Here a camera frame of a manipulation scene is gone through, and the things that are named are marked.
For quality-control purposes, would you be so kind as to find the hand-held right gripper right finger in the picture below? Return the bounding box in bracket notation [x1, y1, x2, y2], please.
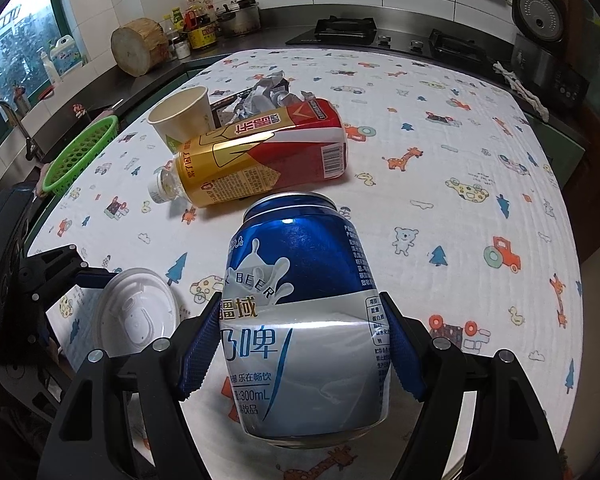
[379, 291, 561, 480]

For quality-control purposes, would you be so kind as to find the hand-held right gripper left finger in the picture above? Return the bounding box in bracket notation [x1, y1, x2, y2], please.
[45, 290, 223, 480]

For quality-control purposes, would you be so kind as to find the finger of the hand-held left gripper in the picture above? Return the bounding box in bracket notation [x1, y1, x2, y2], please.
[22, 244, 115, 306]
[30, 305, 63, 361]

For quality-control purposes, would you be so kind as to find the white plastic lid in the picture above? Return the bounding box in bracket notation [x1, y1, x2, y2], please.
[89, 267, 181, 361]

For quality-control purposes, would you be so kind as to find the blue and silver beer can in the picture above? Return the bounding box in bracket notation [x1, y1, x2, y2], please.
[223, 191, 393, 450]

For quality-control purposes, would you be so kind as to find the pink cloth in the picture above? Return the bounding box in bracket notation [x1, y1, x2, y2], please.
[35, 162, 56, 196]

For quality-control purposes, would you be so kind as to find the green plastic basket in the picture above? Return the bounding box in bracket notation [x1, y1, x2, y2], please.
[42, 115, 119, 196]

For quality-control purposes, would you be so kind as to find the steel faucet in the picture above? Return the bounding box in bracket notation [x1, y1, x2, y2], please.
[0, 100, 38, 161]

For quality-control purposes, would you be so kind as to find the printed white tablecloth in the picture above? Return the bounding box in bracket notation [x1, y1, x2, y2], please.
[25, 47, 583, 480]

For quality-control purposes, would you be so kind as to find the beige paper cup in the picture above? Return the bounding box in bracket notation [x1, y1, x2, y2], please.
[147, 85, 216, 153]

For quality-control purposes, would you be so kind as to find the white pump bottle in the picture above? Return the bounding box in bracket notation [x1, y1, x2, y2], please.
[40, 50, 63, 86]

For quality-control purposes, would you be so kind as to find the red gold drink carton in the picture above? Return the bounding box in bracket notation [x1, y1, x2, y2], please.
[147, 97, 349, 208]

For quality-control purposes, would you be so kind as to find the white jug with blue label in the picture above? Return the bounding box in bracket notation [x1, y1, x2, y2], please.
[50, 35, 83, 73]

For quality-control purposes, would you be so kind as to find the window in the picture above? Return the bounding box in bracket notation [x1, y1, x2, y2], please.
[0, 0, 76, 126]

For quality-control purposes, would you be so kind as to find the round wooden chopping block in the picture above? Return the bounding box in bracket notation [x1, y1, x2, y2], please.
[111, 17, 170, 78]

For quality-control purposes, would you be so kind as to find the crumpled white carton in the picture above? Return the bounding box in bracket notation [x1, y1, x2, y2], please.
[215, 72, 321, 126]

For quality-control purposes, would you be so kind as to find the yellow condiment tin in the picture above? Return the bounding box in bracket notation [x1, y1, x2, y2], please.
[187, 25, 218, 51]

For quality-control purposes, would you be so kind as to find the cluster of condiment bottles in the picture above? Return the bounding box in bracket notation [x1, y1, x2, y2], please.
[162, 0, 220, 61]

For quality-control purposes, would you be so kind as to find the white rag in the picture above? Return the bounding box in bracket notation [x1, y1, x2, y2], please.
[492, 60, 551, 122]

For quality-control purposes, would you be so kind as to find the steel cooking pot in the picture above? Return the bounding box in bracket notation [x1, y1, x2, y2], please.
[216, 2, 261, 38]

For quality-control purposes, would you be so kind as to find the black gas stove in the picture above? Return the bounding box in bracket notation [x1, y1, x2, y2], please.
[285, 16, 503, 61]

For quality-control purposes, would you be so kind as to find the black rice cooker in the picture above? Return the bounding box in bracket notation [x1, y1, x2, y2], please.
[507, 0, 588, 106]

